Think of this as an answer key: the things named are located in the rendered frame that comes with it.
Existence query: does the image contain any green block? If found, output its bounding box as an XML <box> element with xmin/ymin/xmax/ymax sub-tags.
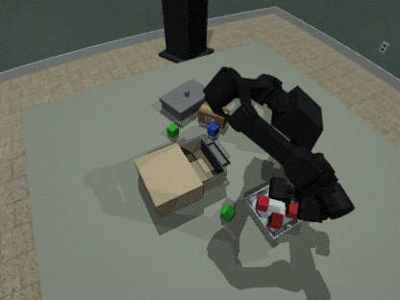
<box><xmin>220</xmin><ymin>204</ymin><xmax>236</xmax><ymax>223</ymax></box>
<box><xmin>166</xmin><ymin>124</ymin><xmax>179</xmax><ymax>138</ymax></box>

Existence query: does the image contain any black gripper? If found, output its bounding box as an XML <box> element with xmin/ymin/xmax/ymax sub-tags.
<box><xmin>268</xmin><ymin>176</ymin><xmax>302</xmax><ymax>207</ymax></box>

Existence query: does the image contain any small blue block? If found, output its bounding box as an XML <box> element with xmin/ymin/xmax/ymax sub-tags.
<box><xmin>207</xmin><ymin>123</ymin><xmax>219</xmax><ymax>137</ymax></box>

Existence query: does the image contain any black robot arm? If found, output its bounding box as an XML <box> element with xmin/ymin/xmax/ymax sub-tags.
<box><xmin>203</xmin><ymin>66</ymin><xmax>355</xmax><ymax>223</ymax></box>

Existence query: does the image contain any brown cardboard box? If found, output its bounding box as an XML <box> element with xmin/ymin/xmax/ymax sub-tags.
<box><xmin>198</xmin><ymin>102</ymin><xmax>230</xmax><ymax>129</ymax></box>

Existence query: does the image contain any red block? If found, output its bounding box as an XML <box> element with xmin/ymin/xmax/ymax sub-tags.
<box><xmin>256</xmin><ymin>195</ymin><xmax>270</xmax><ymax>212</ymax></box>
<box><xmin>268</xmin><ymin>212</ymin><xmax>284</xmax><ymax>230</ymax></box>
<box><xmin>286</xmin><ymin>203</ymin><xmax>298</xmax><ymax>219</ymax></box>

